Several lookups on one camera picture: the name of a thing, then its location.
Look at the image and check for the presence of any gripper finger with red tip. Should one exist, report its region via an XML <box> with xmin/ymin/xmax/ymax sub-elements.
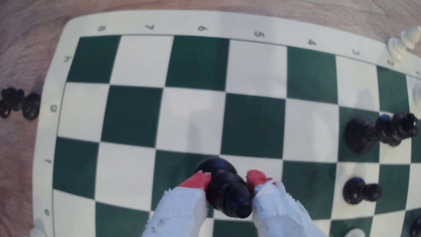
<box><xmin>141</xmin><ymin>172</ymin><xmax>212</xmax><ymax>237</ymax></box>
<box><xmin>246</xmin><ymin>169</ymin><xmax>327</xmax><ymax>237</ymax></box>

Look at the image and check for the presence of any black pawn chess piece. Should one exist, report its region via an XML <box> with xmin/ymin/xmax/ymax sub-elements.
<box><xmin>0</xmin><ymin>87</ymin><xmax>41</xmax><ymax>120</ymax></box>
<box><xmin>342</xmin><ymin>177</ymin><xmax>383</xmax><ymax>205</ymax></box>
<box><xmin>410</xmin><ymin>215</ymin><xmax>421</xmax><ymax>237</ymax></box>
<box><xmin>195</xmin><ymin>157</ymin><xmax>254</xmax><ymax>219</ymax></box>

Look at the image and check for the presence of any green and white chess mat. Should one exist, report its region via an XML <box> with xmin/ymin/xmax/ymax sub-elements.
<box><xmin>32</xmin><ymin>9</ymin><xmax>421</xmax><ymax>237</ymax></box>

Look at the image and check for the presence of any black queen chess piece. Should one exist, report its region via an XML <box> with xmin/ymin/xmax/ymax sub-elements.
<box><xmin>344</xmin><ymin>110</ymin><xmax>420</xmax><ymax>155</ymax></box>

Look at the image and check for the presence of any white rook chess piece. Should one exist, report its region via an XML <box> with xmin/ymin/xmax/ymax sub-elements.
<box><xmin>413</xmin><ymin>82</ymin><xmax>421</xmax><ymax>109</ymax></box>

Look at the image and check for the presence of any white bishop chess piece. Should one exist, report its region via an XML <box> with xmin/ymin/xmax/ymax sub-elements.
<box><xmin>386</xmin><ymin>25</ymin><xmax>421</xmax><ymax>62</ymax></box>

